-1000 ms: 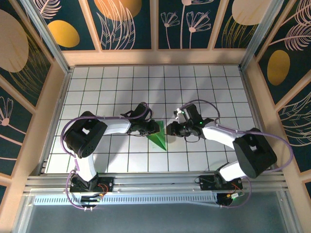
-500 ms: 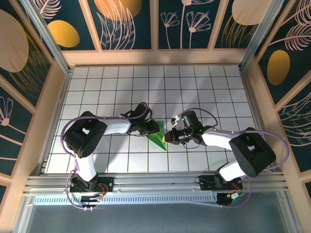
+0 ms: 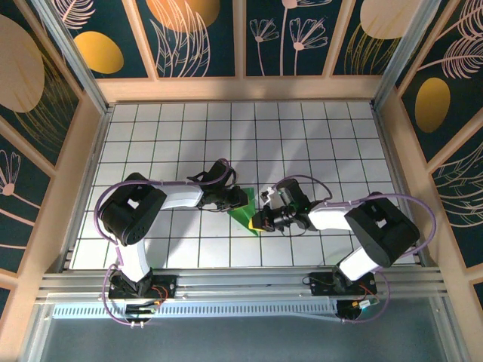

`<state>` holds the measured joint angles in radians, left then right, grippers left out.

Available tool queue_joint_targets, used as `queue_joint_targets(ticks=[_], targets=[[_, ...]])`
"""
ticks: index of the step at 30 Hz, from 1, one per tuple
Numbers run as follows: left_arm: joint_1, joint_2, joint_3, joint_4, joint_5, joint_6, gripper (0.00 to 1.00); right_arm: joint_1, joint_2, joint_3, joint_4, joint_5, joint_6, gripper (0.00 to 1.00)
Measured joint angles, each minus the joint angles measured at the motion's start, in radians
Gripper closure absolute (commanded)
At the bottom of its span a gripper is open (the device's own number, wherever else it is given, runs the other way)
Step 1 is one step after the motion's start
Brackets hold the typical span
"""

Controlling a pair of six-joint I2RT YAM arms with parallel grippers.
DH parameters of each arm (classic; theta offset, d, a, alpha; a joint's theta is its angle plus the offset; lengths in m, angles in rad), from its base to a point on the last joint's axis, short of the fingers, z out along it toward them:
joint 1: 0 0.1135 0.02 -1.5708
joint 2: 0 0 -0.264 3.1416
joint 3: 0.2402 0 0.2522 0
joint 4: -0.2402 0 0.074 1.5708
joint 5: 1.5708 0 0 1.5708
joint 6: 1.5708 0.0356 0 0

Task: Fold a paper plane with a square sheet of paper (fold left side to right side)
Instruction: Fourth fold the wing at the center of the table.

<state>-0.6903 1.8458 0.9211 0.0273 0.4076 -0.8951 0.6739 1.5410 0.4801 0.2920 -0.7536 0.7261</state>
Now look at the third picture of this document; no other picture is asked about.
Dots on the green square paper sheet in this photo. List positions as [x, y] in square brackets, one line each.
[241, 216]

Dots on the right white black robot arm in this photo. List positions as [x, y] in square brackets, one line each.
[328, 218]

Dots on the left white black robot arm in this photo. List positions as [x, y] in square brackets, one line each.
[183, 196]

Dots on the grey metal sheet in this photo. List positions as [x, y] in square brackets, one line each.
[241, 343]

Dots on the white gridded table mat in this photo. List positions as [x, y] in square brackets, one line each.
[188, 132]

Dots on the black electronics module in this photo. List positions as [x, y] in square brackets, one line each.
[139, 310]
[351, 311]

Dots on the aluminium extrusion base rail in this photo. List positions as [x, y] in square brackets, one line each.
[241, 286]

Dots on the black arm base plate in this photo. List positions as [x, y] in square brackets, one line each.
[170, 281]
[320, 286]

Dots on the aluminium table side rail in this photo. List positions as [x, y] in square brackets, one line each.
[86, 188]
[401, 188]

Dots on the aluminium corner post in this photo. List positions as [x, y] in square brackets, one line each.
[77, 62]
[402, 56]

